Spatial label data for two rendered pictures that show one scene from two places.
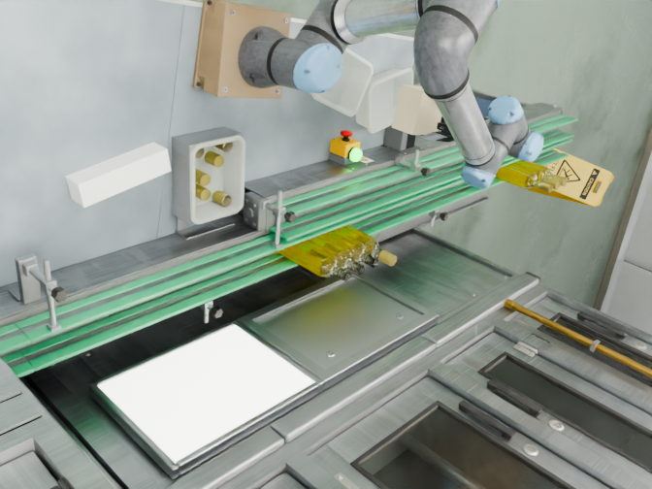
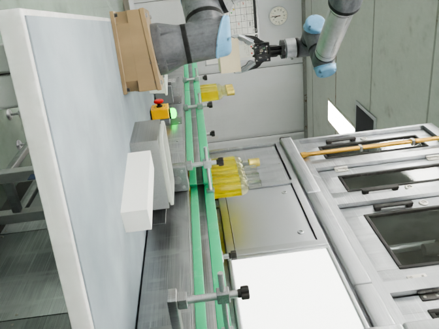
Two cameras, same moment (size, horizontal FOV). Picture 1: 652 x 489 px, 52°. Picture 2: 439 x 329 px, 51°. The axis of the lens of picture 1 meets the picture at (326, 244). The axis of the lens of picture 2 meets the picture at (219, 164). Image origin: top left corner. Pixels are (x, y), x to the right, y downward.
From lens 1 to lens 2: 1.23 m
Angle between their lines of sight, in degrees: 39
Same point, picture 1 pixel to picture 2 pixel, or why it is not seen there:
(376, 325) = (286, 203)
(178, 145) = (140, 147)
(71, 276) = (159, 299)
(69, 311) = (207, 318)
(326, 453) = (384, 275)
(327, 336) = (280, 226)
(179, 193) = not seen: hidden behind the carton
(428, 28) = not seen: outside the picture
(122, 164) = (144, 177)
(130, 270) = (183, 263)
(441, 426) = (385, 222)
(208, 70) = (139, 72)
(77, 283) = not seen: hidden behind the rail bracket
